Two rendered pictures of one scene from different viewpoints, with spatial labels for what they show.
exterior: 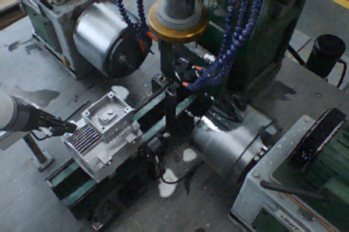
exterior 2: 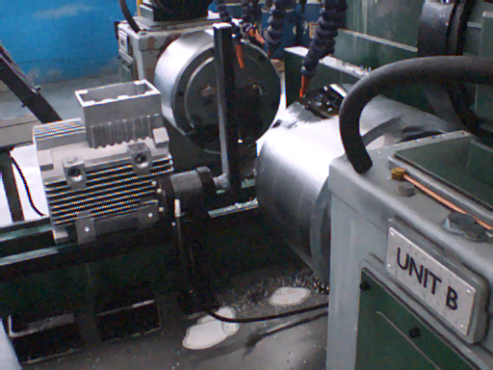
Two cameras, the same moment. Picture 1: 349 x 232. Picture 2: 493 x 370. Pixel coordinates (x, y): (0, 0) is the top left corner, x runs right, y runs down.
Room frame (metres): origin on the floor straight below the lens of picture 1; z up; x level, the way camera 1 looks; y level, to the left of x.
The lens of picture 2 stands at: (-0.09, -0.34, 1.36)
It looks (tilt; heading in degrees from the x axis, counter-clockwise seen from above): 25 degrees down; 25
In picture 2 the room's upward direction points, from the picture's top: 3 degrees counter-clockwise
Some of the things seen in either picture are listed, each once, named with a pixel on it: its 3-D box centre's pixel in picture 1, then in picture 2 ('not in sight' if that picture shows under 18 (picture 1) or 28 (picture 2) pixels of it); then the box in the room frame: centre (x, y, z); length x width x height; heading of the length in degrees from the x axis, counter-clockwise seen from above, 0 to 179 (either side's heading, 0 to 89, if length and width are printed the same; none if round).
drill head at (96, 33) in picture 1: (105, 33); (207, 84); (1.03, 0.28, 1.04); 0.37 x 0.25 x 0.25; 47
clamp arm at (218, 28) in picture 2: (170, 115); (226, 113); (0.60, 0.01, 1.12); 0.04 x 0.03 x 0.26; 137
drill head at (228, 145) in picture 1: (241, 142); (377, 198); (0.56, -0.22, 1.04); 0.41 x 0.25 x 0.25; 47
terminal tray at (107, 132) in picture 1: (108, 117); (118, 113); (0.60, 0.20, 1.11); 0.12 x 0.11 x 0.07; 138
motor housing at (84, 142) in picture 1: (103, 140); (102, 172); (0.57, 0.23, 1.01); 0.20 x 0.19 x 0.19; 138
